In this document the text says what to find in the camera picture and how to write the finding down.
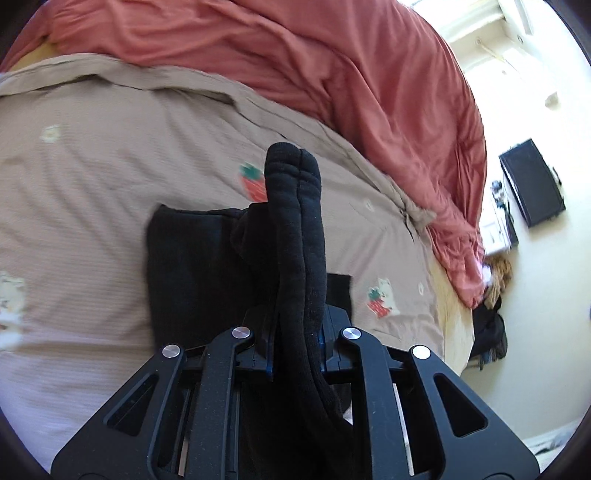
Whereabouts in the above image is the black sock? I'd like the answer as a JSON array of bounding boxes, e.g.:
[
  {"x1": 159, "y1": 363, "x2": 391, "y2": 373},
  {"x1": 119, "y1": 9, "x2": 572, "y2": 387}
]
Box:
[{"x1": 231, "y1": 142, "x2": 370, "y2": 480}]

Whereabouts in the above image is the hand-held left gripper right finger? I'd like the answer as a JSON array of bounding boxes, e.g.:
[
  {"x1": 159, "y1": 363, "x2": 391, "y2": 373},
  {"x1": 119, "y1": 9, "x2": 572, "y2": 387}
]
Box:
[{"x1": 318, "y1": 304, "x2": 541, "y2": 480}]

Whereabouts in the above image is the printed duvet cover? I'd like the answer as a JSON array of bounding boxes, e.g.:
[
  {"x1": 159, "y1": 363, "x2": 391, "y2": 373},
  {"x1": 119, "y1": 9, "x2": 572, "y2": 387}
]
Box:
[{"x1": 0, "y1": 53, "x2": 441, "y2": 472}]

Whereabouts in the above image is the black bag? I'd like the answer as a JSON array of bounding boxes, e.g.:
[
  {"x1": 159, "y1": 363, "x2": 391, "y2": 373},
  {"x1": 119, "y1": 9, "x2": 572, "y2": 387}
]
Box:
[{"x1": 467, "y1": 295, "x2": 509, "y2": 371}]

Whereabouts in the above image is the white cluttered stand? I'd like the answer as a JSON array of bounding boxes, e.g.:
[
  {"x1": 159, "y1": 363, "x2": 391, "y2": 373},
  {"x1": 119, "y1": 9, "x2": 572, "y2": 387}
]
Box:
[{"x1": 479, "y1": 179, "x2": 520, "y2": 254}]

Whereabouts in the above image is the small black cloth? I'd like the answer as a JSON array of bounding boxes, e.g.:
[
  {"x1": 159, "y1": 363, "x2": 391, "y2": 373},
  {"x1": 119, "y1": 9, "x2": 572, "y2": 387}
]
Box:
[{"x1": 326, "y1": 273, "x2": 354, "y2": 311}]

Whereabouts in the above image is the black flat screen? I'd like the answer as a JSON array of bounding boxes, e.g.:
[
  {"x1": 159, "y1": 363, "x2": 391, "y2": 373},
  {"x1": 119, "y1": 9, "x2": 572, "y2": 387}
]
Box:
[{"x1": 498, "y1": 137, "x2": 567, "y2": 230}]

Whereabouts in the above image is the black garment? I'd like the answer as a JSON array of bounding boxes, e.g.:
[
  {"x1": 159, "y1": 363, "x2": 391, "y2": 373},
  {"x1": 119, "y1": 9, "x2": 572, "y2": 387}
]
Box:
[{"x1": 146, "y1": 203, "x2": 282, "y2": 352}]

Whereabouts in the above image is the brown furry thing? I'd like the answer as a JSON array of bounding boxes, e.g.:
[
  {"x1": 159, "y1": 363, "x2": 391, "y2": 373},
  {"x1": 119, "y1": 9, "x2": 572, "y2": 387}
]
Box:
[{"x1": 481, "y1": 255, "x2": 514, "y2": 309}]

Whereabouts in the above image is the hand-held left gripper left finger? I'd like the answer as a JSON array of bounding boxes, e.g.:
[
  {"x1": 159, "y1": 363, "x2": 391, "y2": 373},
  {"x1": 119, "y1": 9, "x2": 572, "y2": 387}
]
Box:
[{"x1": 50, "y1": 305, "x2": 279, "y2": 480}]

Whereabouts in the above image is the red blanket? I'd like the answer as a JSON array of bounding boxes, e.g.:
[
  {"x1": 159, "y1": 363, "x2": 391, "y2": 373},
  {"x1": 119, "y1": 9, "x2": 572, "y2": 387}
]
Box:
[{"x1": 0, "y1": 0, "x2": 489, "y2": 310}]

